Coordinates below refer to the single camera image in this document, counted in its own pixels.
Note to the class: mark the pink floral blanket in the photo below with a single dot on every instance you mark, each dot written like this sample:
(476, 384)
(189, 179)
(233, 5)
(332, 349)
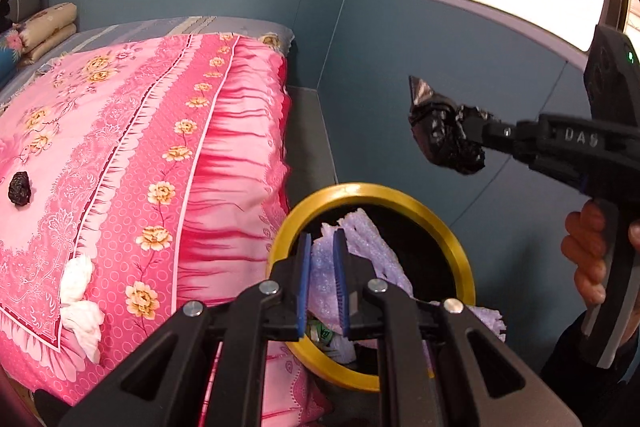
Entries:
(150, 132)

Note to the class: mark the person's right forearm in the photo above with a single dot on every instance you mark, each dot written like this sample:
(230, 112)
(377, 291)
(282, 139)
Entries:
(565, 357)

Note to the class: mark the black gold-rimmed trash bin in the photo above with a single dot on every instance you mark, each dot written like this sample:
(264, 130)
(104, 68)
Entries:
(380, 191)

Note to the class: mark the pointed black plastic bag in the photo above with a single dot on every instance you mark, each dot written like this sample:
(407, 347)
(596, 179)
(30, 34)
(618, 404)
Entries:
(440, 132)

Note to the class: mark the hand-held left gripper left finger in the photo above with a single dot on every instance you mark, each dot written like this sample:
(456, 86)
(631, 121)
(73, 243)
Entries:
(303, 282)

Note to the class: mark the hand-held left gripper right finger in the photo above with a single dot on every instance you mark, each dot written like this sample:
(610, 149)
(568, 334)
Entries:
(341, 277)

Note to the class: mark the small purple foam piece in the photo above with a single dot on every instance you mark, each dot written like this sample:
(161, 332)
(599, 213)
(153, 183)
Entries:
(487, 322)

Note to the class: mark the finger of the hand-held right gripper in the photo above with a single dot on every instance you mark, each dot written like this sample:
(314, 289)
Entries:
(550, 172)
(500, 134)

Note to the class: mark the blue floral folded quilt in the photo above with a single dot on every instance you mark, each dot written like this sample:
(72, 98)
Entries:
(7, 54)

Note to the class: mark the white crumpled tissue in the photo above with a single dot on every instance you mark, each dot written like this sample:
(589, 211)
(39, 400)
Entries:
(82, 324)
(77, 277)

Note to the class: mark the round black plastic bag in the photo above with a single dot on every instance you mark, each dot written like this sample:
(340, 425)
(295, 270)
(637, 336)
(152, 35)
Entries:
(20, 189)

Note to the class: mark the large purple foam sheet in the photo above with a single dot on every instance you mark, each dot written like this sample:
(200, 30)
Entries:
(360, 232)

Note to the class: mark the beige floral folded quilt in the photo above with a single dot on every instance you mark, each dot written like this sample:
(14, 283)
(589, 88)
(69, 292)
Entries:
(47, 29)

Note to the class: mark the person's right hand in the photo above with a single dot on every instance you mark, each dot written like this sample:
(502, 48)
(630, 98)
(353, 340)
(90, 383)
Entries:
(582, 247)

